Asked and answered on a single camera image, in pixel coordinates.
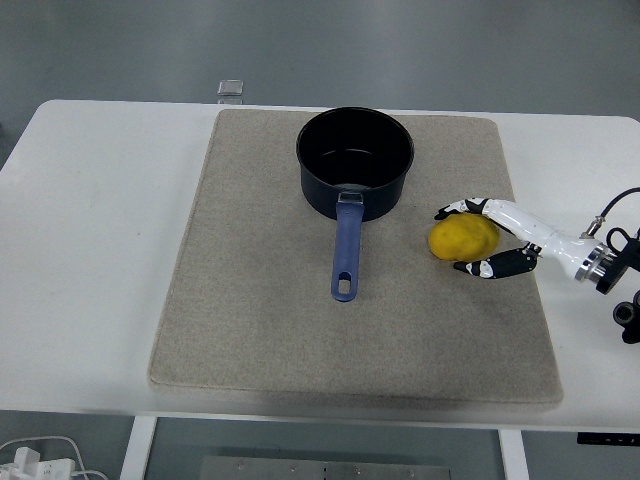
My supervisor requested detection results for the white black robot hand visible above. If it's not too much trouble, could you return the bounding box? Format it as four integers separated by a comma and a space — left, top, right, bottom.
433, 196, 599, 280

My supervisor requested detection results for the beige fabric mat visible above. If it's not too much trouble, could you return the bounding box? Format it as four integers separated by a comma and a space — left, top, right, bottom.
147, 108, 565, 407

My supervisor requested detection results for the black table control panel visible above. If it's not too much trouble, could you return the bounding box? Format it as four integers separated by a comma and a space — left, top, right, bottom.
576, 432, 640, 446

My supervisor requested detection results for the white table leg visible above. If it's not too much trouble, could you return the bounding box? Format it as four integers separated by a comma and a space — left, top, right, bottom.
118, 414, 159, 480
496, 427, 530, 480

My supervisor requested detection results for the white power strip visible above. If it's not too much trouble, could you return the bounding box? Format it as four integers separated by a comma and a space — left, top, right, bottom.
0, 445, 76, 480

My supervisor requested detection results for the dark blue pot with handle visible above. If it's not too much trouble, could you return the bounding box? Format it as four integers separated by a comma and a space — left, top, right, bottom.
296, 106, 416, 304

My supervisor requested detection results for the white cable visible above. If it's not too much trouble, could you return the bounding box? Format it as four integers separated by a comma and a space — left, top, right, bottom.
0, 435, 109, 480

